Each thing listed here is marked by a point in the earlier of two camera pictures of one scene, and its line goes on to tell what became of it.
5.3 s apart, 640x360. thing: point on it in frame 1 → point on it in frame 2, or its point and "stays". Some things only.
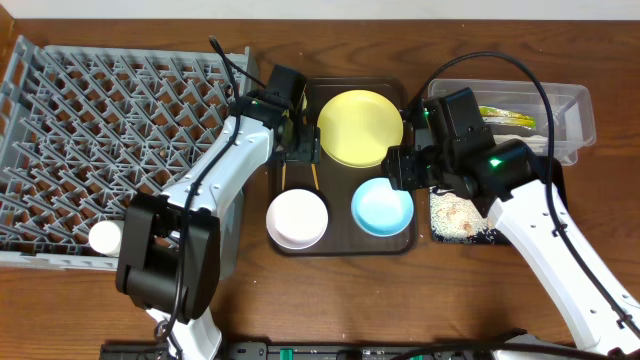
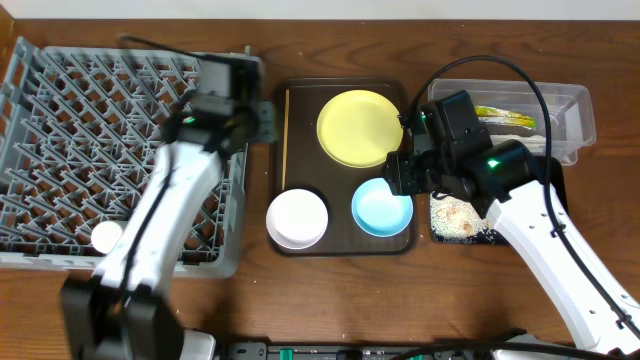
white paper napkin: (537, 143) stays
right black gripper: (402, 176) stays
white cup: (105, 238) stays
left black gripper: (305, 145) → (267, 122)
